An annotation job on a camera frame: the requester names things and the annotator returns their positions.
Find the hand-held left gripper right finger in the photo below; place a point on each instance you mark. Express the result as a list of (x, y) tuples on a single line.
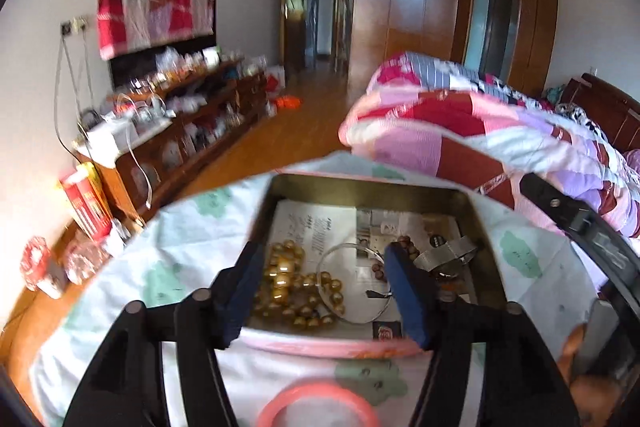
[(407, 297)]

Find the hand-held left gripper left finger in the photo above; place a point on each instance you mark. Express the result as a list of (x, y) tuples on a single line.
[(242, 292)]

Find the clear glass bangle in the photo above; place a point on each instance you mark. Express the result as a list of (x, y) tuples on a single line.
[(356, 321)]

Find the pink bangle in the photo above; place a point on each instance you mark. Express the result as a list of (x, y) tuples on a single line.
[(300, 389)]

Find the metal tin box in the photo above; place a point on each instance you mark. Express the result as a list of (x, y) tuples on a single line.
[(370, 187)]

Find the person's right hand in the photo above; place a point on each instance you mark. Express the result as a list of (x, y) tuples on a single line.
[(572, 349)]

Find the silver mesh band watch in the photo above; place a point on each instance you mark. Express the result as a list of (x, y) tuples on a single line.
[(440, 257)]

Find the white cloth with green clouds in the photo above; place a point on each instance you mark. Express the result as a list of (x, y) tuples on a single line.
[(175, 232)]

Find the printed paper lining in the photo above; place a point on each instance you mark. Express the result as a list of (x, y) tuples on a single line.
[(310, 227)]

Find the clear plastic strip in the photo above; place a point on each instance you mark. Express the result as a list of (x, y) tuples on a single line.
[(495, 184)]

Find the wooden bed headboard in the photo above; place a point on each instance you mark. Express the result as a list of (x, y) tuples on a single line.
[(610, 107)]

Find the clear glass dish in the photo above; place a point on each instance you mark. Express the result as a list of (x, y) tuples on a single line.
[(86, 263)]

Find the pink patchwork quilt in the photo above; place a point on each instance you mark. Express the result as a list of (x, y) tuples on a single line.
[(450, 122)]

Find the wooden television cabinet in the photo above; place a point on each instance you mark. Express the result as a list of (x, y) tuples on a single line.
[(220, 102)]

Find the orange item on floor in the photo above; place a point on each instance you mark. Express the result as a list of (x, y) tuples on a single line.
[(287, 102)]

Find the red patterned jar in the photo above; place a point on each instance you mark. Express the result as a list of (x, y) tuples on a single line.
[(40, 264)]

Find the white and red bag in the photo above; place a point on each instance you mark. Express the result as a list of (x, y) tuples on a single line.
[(276, 81)]

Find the black television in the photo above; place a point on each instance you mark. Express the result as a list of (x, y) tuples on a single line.
[(135, 64)]

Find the dark glass door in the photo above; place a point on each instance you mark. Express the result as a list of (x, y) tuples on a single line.
[(492, 22)]

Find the wooden wardrobe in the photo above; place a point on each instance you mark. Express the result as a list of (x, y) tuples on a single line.
[(380, 32)]

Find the wall power socket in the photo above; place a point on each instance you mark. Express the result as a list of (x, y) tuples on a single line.
[(73, 27)]

